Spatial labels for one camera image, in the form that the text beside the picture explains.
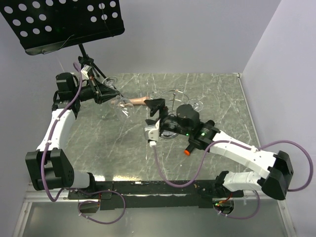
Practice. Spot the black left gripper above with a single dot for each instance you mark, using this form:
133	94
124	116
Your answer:
101	92

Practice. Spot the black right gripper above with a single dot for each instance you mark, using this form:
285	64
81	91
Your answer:
154	105

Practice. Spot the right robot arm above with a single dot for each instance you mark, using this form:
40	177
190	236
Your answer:
269	172

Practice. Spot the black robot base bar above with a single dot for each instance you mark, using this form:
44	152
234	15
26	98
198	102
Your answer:
150	194

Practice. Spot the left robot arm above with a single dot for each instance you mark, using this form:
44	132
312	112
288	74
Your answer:
48	166

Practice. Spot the chrome wine glass rack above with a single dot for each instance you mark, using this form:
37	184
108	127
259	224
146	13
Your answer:
173	98

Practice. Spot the black microphone orange end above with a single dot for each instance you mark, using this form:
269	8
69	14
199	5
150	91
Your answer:
201	136

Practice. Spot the black music stand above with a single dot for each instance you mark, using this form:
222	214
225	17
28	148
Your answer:
31	29

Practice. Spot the aluminium frame rail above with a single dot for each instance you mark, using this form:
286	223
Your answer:
114	150

